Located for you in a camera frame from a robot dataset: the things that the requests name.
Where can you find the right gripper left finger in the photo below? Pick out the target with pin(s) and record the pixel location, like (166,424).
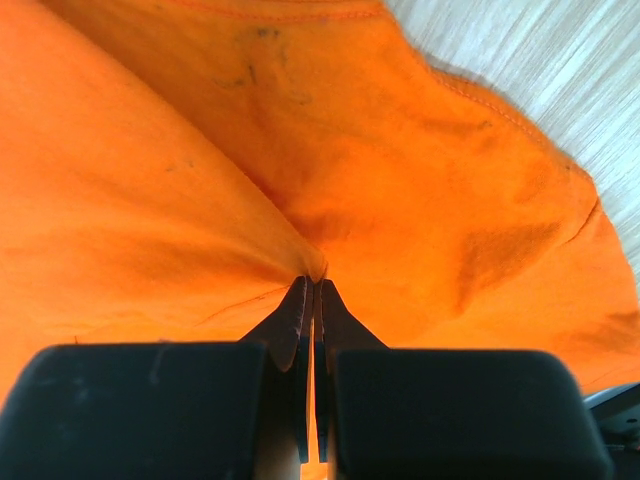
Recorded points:
(167,410)

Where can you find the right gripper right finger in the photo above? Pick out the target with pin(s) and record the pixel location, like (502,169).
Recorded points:
(392,413)

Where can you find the aluminium frame rail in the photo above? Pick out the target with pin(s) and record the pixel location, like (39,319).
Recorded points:
(616,412)

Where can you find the orange t shirt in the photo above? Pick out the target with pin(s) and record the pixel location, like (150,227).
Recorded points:
(170,168)

